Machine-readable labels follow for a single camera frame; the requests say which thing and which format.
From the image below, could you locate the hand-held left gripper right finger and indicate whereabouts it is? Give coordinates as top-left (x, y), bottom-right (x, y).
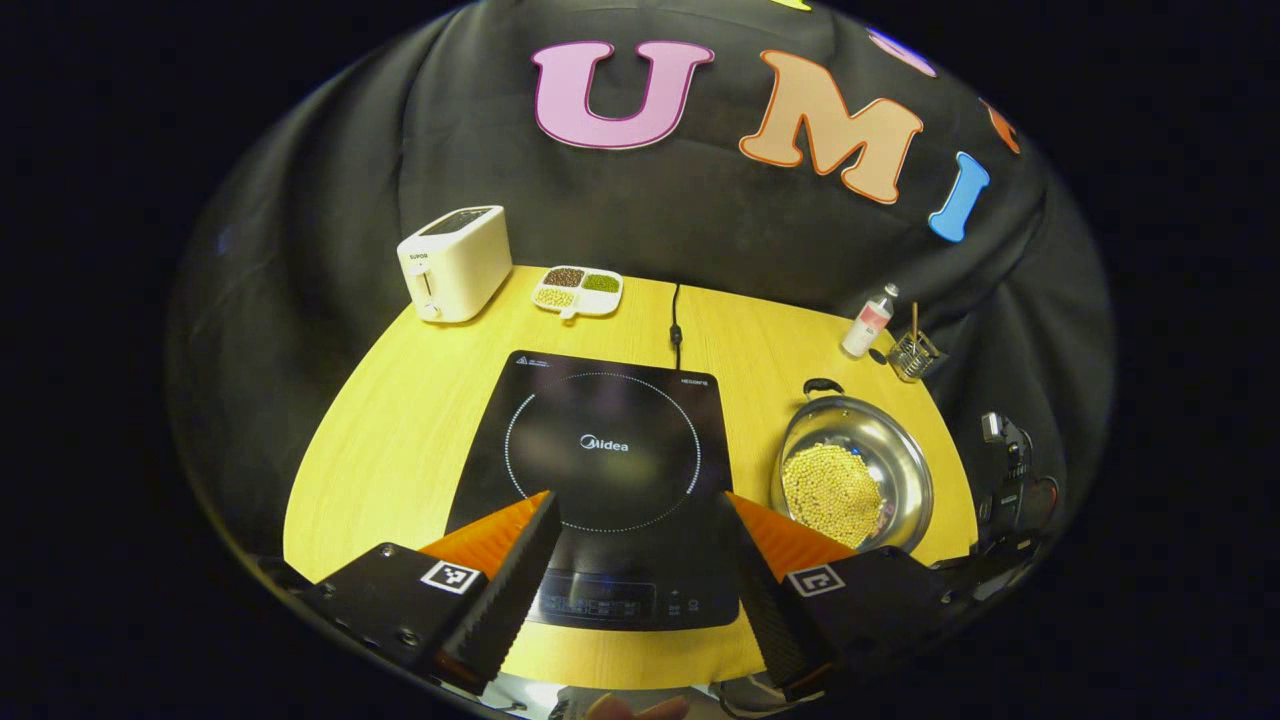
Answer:
top-left (722, 490), bottom-right (961, 701)

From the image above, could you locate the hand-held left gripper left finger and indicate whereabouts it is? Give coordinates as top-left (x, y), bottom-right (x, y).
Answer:
top-left (300, 490), bottom-right (563, 696)

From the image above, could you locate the stainless steel pot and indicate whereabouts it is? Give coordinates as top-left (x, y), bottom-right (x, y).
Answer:
top-left (768, 378), bottom-right (935, 557)

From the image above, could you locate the black induction cooktop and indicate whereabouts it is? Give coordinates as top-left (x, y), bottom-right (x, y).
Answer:
top-left (445, 350), bottom-right (741, 632)

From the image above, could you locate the pile of yellow soybeans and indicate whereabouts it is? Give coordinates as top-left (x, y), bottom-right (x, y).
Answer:
top-left (781, 443), bottom-right (887, 549)

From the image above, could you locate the white bottle with pink label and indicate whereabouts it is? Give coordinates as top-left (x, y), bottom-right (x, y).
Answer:
top-left (841, 283), bottom-right (901, 359)

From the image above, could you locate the white divided dish of beans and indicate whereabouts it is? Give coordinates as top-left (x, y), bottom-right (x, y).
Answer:
top-left (531, 265), bottom-right (624, 321)

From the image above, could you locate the white toaster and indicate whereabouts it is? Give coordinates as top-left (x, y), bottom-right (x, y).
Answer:
top-left (397, 205), bottom-right (513, 324)

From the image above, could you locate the wire mesh holder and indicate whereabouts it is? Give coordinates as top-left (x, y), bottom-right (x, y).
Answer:
top-left (888, 328), bottom-right (948, 384)

